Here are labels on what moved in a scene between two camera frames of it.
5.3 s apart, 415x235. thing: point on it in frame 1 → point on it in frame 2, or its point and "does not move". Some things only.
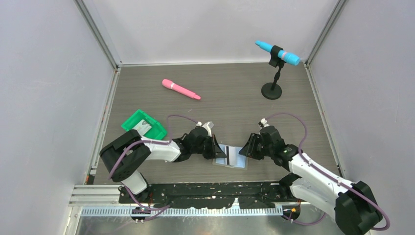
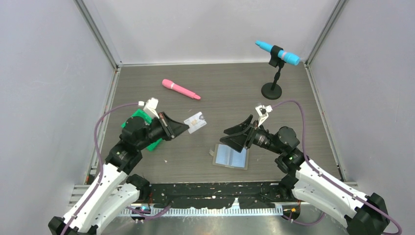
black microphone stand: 272,91 does not move
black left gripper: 215,151 → 171,129
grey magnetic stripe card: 234,158 → 195,122
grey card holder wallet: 233,159 does not move
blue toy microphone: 288,57 does not move
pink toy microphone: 170,84 does not move
